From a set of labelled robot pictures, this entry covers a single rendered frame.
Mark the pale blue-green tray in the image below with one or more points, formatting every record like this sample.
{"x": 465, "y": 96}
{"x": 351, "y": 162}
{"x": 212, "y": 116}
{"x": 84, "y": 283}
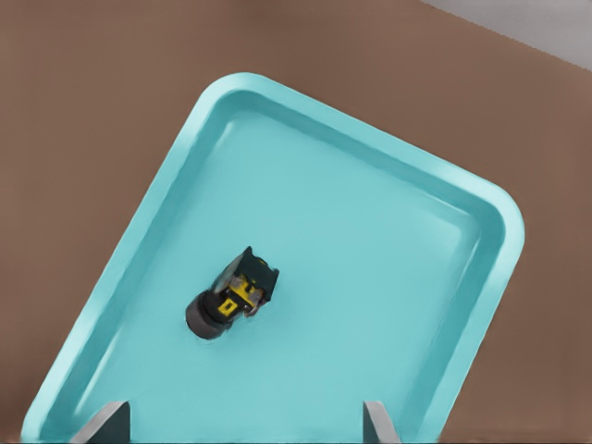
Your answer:
{"x": 351, "y": 259}

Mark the black and yellow button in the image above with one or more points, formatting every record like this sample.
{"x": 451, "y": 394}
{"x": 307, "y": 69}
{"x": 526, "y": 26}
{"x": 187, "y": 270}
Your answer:
{"x": 231, "y": 296}

